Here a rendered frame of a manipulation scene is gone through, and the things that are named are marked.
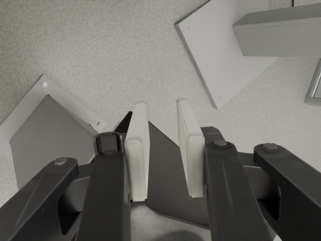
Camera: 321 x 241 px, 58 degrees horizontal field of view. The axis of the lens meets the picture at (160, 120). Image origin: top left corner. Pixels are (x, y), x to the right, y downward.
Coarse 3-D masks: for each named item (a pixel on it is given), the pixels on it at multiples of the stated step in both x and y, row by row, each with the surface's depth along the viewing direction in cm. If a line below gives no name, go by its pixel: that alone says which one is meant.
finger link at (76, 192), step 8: (80, 168) 12; (88, 168) 12; (80, 176) 11; (88, 176) 11; (128, 176) 13; (72, 184) 11; (80, 184) 11; (128, 184) 13; (64, 192) 11; (72, 192) 11; (80, 192) 11; (128, 192) 12; (64, 200) 11; (72, 200) 11; (80, 200) 11; (64, 208) 11; (72, 208) 11; (80, 208) 11
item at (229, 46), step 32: (224, 0) 128; (256, 0) 136; (192, 32) 123; (224, 32) 130; (256, 32) 122; (288, 32) 109; (320, 32) 99; (224, 64) 135; (256, 64) 145; (224, 96) 139
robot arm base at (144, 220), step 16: (144, 208) 33; (144, 224) 33; (160, 224) 34; (176, 224) 36; (192, 224) 39; (144, 240) 33; (160, 240) 33; (176, 240) 34; (192, 240) 34; (208, 240) 39
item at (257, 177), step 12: (204, 132) 15; (216, 132) 15; (204, 156) 12; (240, 156) 12; (252, 156) 12; (204, 168) 13; (252, 168) 11; (204, 180) 13; (252, 180) 11; (264, 180) 11; (264, 192) 11; (276, 192) 11
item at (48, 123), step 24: (24, 96) 98; (48, 96) 99; (72, 96) 106; (24, 120) 100; (48, 120) 79; (72, 120) 66; (96, 120) 112; (0, 144) 97; (24, 144) 81; (48, 144) 67; (72, 144) 57; (24, 168) 69
